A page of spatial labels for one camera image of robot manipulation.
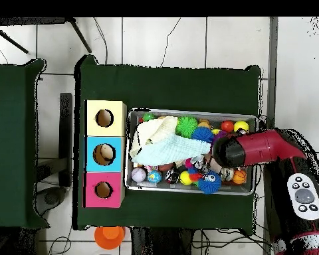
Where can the green cloth covered side table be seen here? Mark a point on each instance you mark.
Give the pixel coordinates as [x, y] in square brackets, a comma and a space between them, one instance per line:
[10, 146]

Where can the red orange ball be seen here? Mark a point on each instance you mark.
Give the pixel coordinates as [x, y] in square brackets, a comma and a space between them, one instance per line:
[227, 126]

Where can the wooden box with three holes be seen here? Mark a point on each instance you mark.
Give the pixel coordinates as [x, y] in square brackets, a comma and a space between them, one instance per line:
[105, 186]

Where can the black upright stand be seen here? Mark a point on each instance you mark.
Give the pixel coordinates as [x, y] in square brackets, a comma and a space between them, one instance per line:
[65, 132]

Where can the mint green cloth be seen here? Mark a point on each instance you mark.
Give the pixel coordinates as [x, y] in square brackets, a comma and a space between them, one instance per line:
[172, 151]

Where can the blue spiky ball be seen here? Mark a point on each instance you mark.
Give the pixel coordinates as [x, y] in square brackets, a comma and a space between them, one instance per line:
[202, 135]

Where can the orange basketball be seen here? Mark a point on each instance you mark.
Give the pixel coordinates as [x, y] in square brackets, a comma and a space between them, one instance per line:
[239, 177]

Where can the yellow smooth ball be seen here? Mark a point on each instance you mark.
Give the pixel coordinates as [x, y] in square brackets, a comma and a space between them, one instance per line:
[241, 126]

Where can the dark green table cloth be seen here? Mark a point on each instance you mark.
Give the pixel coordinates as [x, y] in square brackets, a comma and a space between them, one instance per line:
[162, 87]

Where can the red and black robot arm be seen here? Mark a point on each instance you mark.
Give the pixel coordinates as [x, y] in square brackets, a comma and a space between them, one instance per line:
[260, 146]

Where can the green spiky ball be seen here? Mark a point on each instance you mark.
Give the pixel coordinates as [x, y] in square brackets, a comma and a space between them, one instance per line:
[186, 126]

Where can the cream cloth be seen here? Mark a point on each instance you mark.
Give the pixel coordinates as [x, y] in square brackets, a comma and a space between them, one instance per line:
[151, 130]

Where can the silver mesh bin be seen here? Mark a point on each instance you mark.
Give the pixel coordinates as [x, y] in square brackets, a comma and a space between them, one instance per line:
[159, 189]

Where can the grey round stand base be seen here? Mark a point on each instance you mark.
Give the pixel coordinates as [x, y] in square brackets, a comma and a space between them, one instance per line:
[50, 199]

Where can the white baseball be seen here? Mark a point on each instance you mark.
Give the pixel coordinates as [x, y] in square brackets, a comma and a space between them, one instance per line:
[138, 174]

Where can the orange cone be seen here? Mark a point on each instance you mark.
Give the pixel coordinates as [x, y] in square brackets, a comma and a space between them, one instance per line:
[109, 237]

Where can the black tripod legs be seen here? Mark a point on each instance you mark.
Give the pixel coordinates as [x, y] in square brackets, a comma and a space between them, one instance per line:
[81, 37]

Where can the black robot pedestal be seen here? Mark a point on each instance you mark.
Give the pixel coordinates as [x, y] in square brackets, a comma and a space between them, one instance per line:
[159, 243]

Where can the blue fuzzy ball with eyes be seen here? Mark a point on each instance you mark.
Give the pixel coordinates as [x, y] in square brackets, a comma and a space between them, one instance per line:
[210, 184]

